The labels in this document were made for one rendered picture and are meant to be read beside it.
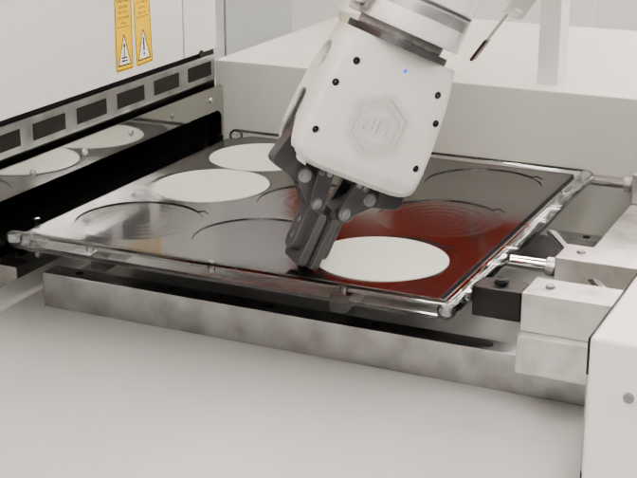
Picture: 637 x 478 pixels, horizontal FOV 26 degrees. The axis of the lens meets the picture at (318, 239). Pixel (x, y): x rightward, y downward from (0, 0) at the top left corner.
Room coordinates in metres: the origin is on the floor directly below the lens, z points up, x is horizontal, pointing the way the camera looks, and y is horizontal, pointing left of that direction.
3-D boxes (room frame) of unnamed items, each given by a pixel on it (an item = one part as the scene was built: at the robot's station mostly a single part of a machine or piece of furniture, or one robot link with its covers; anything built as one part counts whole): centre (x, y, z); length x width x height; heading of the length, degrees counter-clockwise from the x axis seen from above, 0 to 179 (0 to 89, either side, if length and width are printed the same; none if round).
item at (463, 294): (1.03, -0.16, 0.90); 0.38 x 0.01 x 0.01; 155
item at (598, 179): (1.18, -0.26, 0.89); 0.05 x 0.01 x 0.01; 65
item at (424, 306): (0.94, 0.08, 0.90); 0.37 x 0.01 x 0.01; 65
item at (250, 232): (1.11, 0.00, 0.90); 0.34 x 0.34 x 0.01; 65
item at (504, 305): (0.89, -0.13, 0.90); 0.04 x 0.02 x 0.03; 65
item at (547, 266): (0.96, -0.16, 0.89); 0.05 x 0.01 x 0.01; 65
